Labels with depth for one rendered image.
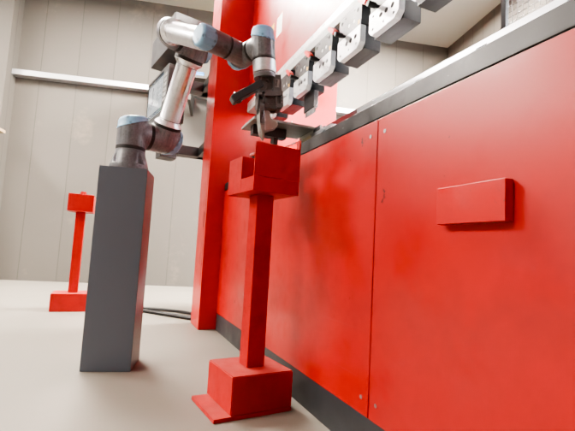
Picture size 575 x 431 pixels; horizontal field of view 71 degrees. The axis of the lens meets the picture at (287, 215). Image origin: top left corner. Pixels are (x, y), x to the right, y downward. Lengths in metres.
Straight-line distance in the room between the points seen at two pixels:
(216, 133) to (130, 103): 2.93
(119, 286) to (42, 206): 3.77
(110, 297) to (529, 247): 1.40
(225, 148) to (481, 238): 1.97
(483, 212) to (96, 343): 1.41
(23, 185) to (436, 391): 5.08
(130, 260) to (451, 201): 1.23
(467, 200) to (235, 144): 1.95
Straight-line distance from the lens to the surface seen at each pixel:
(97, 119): 5.41
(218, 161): 2.52
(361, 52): 1.51
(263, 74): 1.35
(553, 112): 0.74
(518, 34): 0.83
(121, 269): 1.68
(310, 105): 1.81
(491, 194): 0.75
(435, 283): 0.85
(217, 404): 1.36
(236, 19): 2.87
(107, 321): 1.71
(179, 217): 5.03
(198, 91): 3.21
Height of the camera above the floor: 0.48
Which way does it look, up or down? 5 degrees up
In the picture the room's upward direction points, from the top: 3 degrees clockwise
